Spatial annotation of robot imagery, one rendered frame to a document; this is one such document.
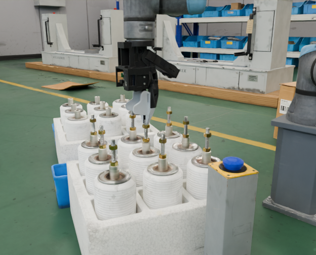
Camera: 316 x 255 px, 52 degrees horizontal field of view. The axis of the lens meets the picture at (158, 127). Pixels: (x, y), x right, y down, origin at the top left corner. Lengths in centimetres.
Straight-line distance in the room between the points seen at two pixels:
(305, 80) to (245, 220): 52
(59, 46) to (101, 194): 449
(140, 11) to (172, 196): 43
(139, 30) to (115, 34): 322
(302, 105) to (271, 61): 172
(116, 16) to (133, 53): 323
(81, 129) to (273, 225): 72
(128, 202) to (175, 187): 12
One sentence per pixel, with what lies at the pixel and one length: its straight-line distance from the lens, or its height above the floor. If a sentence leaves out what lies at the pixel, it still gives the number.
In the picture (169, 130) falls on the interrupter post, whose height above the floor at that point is 27.
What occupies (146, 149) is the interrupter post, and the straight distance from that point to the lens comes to 86.
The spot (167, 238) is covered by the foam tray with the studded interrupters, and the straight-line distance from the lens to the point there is 77.
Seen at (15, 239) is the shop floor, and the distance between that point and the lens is 105.
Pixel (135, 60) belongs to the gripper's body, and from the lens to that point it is 79.
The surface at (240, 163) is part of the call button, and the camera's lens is 63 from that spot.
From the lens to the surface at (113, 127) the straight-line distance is 124.
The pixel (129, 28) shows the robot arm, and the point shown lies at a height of 57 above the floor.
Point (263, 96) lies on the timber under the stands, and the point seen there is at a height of 8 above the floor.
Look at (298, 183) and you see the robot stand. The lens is 110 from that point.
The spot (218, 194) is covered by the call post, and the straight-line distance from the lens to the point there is 64.
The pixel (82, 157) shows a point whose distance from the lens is 93.
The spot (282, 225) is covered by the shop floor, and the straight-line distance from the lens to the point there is 109.
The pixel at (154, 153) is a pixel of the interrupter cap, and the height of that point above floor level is 25.
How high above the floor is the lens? 57
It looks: 17 degrees down
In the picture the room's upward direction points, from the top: straight up
